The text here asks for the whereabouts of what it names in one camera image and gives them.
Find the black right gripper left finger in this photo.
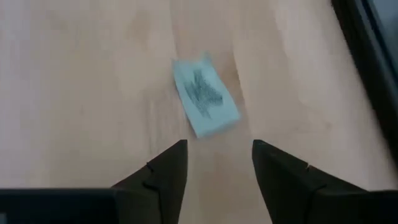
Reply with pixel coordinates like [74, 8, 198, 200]
[0, 139, 188, 224]

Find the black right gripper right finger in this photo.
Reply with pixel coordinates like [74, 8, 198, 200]
[251, 139, 398, 224]

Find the green white sweetener packet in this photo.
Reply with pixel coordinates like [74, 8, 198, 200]
[172, 52, 242, 139]

